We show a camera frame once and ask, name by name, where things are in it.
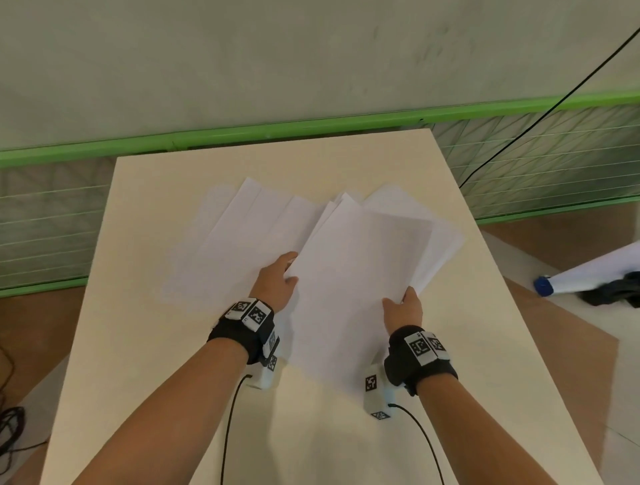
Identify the person's right hand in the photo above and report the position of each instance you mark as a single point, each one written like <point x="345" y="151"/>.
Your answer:
<point x="404" y="317"/>

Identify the person's left hand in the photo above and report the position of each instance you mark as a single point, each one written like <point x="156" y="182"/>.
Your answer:
<point x="270" y="287"/>

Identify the person's right thumb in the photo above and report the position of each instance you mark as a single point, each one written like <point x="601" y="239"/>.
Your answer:
<point x="392" y="309"/>

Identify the person's left thumb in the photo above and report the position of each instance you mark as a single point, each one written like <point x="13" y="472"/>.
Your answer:
<point x="292" y="280"/>

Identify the white paper sheaf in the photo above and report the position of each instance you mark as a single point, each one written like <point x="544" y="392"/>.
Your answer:
<point x="350" y="290"/>

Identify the person's left forearm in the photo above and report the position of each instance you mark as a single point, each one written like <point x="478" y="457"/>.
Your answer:
<point x="165" y="414"/>

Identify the person's right forearm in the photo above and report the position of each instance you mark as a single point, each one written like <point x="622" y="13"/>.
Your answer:
<point x="480" y="434"/>

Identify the black wrist band with markers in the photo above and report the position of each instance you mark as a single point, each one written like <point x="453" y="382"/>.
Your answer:
<point x="420" y="357"/>
<point x="245" y="327"/>

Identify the spread of white paper sheets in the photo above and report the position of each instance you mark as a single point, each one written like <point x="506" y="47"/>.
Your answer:
<point x="235" y="240"/>

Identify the blue tube cap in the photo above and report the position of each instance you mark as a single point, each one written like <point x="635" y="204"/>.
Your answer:
<point x="542" y="285"/>

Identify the rolled white paper tube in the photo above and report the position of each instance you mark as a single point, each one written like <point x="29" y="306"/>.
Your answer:
<point x="590" y="272"/>

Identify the green mesh fence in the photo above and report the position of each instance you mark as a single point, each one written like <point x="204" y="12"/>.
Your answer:
<point x="530" y="160"/>

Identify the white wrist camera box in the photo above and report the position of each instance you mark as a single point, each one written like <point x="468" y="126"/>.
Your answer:
<point x="376" y="394"/>
<point x="264" y="377"/>

